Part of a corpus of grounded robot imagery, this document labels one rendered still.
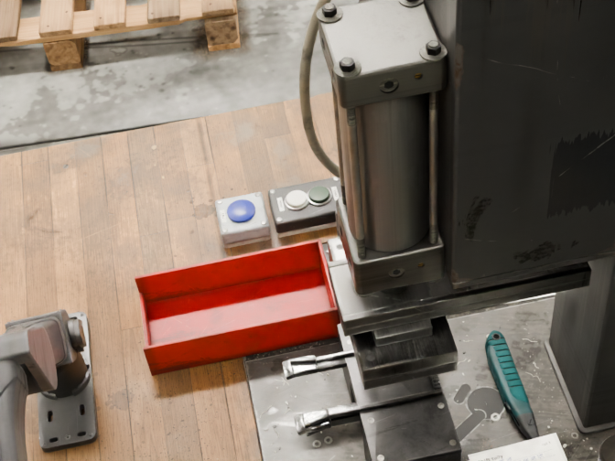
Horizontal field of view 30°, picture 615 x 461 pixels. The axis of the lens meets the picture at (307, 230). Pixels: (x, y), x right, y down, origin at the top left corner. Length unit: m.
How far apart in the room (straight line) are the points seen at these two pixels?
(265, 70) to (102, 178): 1.53
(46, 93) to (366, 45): 2.41
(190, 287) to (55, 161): 0.35
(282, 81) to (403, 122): 2.22
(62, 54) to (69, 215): 1.65
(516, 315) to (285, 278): 0.31
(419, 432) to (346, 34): 0.53
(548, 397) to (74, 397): 0.59
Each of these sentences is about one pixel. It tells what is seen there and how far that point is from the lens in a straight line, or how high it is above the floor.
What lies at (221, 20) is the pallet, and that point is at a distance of 3.24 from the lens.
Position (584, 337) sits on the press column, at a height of 1.04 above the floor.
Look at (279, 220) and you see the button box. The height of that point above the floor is 0.93.
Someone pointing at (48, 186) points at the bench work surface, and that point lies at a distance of 1.75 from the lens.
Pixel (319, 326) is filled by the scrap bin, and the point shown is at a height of 0.93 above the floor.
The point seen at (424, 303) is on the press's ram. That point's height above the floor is 1.18.
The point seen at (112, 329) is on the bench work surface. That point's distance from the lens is 1.55.
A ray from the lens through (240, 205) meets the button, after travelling 1.60.
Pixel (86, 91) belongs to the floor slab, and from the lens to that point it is 3.27.
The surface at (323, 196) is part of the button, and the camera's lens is 1.60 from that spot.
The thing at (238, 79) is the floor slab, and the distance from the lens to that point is 3.20.
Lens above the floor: 2.12
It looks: 49 degrees down
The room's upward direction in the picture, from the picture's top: 7 degrees counter-clockwise
